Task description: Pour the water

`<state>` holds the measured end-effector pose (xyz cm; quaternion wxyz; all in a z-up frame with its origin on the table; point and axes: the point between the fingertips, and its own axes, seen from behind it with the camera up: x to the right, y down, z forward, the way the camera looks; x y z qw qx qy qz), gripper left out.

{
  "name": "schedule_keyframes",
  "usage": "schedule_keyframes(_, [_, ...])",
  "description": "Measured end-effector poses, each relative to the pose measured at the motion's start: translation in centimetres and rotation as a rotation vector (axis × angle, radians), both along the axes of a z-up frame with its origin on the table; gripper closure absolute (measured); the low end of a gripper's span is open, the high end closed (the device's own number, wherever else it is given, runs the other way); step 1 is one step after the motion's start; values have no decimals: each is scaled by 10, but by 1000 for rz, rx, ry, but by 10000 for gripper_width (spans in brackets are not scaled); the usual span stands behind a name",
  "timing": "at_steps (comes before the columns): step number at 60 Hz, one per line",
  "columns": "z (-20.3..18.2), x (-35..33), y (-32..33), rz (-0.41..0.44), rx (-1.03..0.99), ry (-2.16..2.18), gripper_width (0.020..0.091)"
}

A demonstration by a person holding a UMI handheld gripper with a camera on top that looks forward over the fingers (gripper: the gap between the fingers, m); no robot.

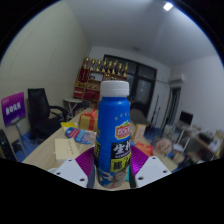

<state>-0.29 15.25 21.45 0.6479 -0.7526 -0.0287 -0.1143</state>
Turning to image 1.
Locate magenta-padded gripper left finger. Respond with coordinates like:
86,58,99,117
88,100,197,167
52,146,98,189

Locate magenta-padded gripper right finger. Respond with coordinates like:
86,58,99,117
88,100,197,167
128,145,173,189

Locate blue white-capped drink bottle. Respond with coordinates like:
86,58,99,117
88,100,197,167
93,80,133,189

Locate orange red booklet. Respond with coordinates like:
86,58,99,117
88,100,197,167
134,142,155,158

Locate blue magazine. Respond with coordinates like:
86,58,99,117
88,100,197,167
64,127,98,145

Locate potted pink flowers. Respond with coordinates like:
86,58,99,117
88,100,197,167
154,138,174,156

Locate small orange standing box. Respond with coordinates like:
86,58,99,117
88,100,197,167
132,123,147,144

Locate yellow booklet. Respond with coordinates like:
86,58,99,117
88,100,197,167
60,121,79,133

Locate yellow gift box red ribbon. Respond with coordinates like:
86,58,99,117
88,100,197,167
78,109,99,132

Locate tan chair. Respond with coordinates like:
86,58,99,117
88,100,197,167
129,108,151,126

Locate small round white table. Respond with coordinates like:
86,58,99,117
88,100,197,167
63,97,84,118

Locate black computer monitor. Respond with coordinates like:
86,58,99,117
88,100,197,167
179,110,194,127

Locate black office chair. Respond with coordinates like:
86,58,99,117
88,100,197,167
27,87,69,141

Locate cluttered side desk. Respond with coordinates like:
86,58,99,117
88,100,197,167
176,123,224,161

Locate black framed glass door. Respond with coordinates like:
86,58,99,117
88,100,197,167
103,54,158,111

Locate wooden shelf unit with trophies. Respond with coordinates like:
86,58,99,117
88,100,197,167
73,56,129,103

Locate black bag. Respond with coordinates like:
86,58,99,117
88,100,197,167
0,129,16,162

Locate purple sign board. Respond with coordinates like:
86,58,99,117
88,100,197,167
0,91,27,128

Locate white air conditioner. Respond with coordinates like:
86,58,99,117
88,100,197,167
169,73,186,86

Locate ceiling light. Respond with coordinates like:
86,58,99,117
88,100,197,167
162,1,175,12

